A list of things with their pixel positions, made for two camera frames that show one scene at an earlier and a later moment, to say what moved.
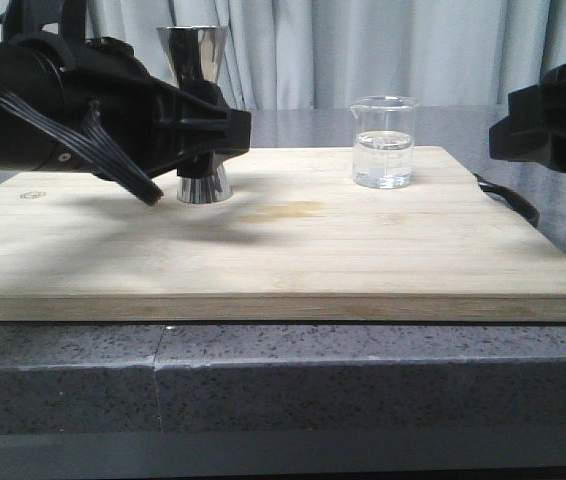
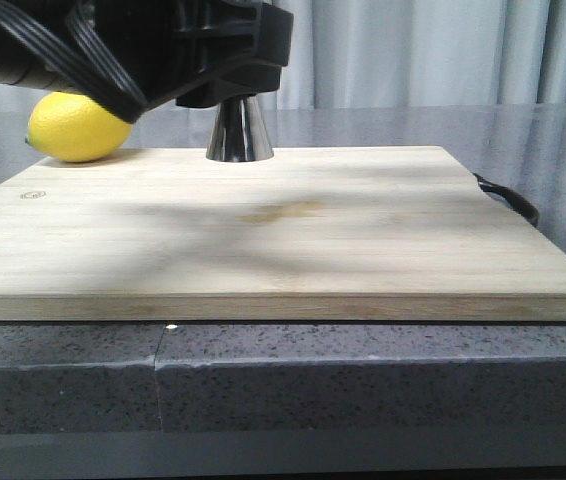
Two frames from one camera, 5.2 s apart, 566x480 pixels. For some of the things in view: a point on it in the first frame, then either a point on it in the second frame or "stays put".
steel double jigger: (194, 54) to (239, 132)
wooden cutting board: (299, 241) stays put
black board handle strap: (522, 204) stays put
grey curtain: (293, 53) stays put
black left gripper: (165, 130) to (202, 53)
